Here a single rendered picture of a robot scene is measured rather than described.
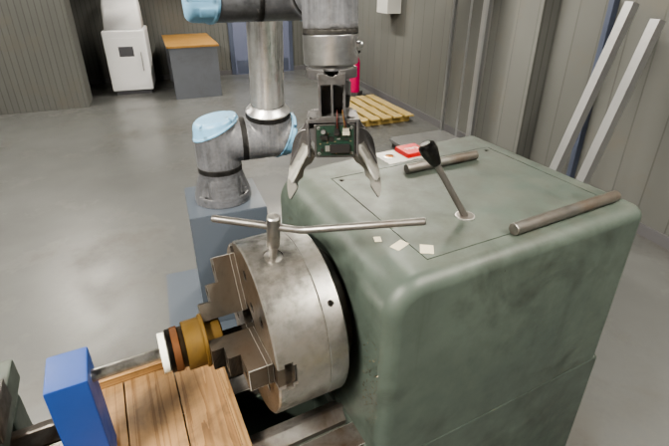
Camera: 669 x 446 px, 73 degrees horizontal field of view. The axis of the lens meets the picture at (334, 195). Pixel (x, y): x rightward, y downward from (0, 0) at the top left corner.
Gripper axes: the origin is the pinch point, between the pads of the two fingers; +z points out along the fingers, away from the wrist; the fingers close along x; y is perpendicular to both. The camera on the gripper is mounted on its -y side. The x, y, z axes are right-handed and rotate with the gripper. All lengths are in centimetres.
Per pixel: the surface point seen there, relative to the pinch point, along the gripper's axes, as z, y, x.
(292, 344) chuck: 20.4, 10.8, -7.1
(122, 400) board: 45, -2, -44
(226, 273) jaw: 16.2, -3.5, -19.8
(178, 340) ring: 23.0, 6.3, -26.4
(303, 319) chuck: 17.5, 8.4, -5.4
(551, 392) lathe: 53, -10, 47
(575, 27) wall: -11, -296, 185
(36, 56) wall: 19, -529, -374
